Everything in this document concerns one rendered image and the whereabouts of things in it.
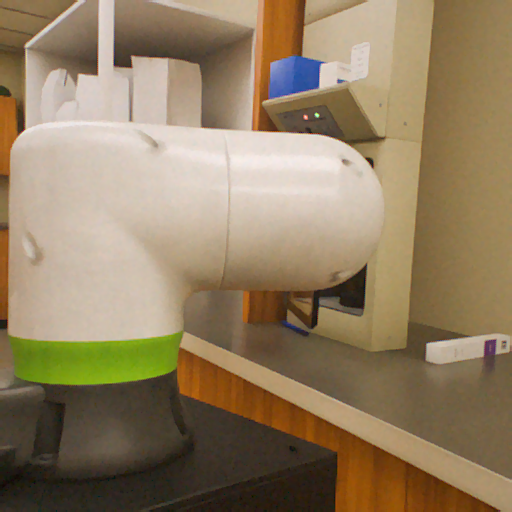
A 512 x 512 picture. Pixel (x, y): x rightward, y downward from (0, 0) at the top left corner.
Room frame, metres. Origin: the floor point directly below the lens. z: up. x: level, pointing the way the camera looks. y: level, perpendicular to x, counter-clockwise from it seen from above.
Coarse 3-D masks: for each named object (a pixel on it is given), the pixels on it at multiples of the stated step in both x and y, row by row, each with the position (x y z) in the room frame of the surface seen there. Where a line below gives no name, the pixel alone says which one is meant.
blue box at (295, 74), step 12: (288, 60) 1.44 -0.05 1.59; (300, 60) 1.43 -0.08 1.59; (312, 60) 1.45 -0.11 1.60; (276, 72) 1.48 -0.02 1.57; (288, 72) 1.44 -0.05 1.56; (300, 72) 1.43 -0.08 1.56; (312, 72) 1.45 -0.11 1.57; (276, 84) 1.48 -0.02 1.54; (288, 84) 1.44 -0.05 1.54; (300, 84) 1.44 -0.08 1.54; (312, 84) 1.46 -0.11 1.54; (276, 96) 1.48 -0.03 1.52
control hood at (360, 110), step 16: (288, 96) 1.43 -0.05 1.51; (304, 96) 1.38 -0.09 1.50; (320, 96) 1.34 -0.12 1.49; (336, 96) 1.30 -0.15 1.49; (352, 96) 1.27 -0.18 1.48; (368, 96) 1.28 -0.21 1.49; (384, 96) 1.31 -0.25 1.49; (272, 112) 1.51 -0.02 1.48; (336, 112) 1.34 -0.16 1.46; (352, 112) 1.30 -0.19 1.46; (368, 112) 1.28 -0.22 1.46; (384, 112) 1.31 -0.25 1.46; (352, 128) 1.34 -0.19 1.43; (368, 128) 1.30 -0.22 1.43; (384, 128) 1.31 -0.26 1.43
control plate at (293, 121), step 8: (288, 112) 1.46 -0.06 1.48; (296, 112) 1.44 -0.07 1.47; (304, 112) 1.42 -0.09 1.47; (312, 112) 1.39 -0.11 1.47; (320, 112) 1.37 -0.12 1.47; (328, 112) 1.35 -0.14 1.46; (280, 120) 1.51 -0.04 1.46; (288, 120) 1.48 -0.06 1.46; (296, 120) 1.46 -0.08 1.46; (304, 120) 1.44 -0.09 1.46; (312, 120) 1.42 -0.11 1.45; (320, 120) 1.40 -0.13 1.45; (328, 120) 1.38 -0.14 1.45; (288, 128) 1.51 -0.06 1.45; (296, 128) 1.48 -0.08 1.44; (304, 128) 1.46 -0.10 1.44; (312, 128) 1.44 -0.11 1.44; (320, 128) 1.42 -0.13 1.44; (336, 128) 1.38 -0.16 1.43; (328, 136) 1.42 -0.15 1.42; (336, 136) 1.40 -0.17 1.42
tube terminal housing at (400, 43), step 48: (384, 0) 1.35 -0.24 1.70; (432, 0) 1.37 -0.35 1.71; (336, 48) 1.47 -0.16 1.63; (384, 48) 1.34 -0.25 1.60; (384, 144) 1.32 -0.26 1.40; (384, 192) 1.32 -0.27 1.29; (384, 240) 1.33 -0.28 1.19; (384, 288) 1.33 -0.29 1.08; (336, 336) 1.41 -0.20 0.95; (384, 336) 1.34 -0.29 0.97
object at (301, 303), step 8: (288, 296) 1.53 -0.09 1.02; (296, 296) 1.43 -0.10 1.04; (304, 296) 1.35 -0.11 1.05; (312, 296) 1.27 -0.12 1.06; (288, 304) 1.52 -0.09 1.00; (296, 304) 1.43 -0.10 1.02; (304, 304) 1.34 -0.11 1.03; (312, 304) 1.27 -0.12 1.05; (296, 312) 1.42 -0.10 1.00; (304, 312) 1.34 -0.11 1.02; (312, 312) 1.27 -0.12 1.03; (304, 320) 1.33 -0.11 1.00; (312, 320) 1.27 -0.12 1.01; (312, 328) 1.28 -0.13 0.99
